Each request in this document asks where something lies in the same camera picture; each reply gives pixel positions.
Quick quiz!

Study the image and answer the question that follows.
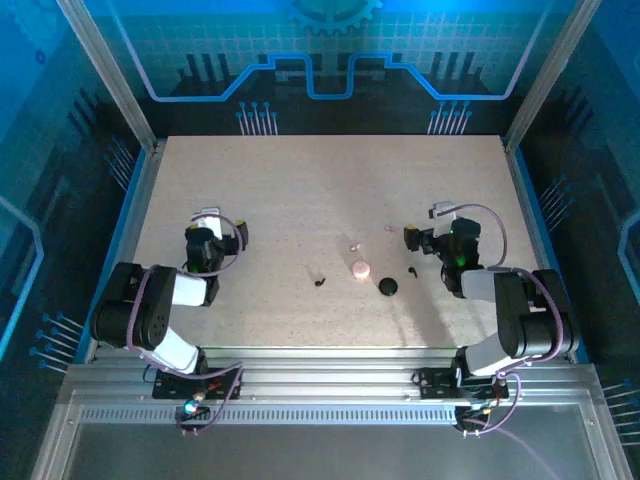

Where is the blue table edge strip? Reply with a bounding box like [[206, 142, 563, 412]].
[[512, 147, 592, 365], [74, 147, 151, 364]]

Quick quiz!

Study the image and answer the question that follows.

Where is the grey metal panel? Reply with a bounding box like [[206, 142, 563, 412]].
[[29, 389, 631, 480]]

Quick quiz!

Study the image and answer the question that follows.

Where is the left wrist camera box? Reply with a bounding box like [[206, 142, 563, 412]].
[[192, 207, 224, 240]]

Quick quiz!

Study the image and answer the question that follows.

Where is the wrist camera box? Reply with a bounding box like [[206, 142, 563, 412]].
[[428, 201, 454, 239], [192, 207, 224, 240]]

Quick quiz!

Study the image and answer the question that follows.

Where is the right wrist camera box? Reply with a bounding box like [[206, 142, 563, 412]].
[[428, 201, 454, 239]]

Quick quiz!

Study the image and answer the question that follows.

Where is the aluminium table side rail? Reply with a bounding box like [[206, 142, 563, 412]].
[[84, 139, 169, 364]]

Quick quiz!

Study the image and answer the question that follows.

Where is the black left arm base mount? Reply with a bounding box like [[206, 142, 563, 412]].
[[152, 367, 245, 401]]

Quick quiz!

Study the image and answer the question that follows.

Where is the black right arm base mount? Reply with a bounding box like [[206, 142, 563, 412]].
[[416, 367, 510, 401]]

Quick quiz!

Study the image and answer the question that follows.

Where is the aluminium frame rail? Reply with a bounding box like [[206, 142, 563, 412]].
[[59, 347, 601, 406]]

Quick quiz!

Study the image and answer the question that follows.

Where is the aluminium frame post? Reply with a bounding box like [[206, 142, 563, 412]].
[[54, 0, 161, 154], [502, 0, 604, 154]]

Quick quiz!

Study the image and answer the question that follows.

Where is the slotted grey cable duct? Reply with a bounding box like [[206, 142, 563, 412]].
[[79, 407, 459, 426]]

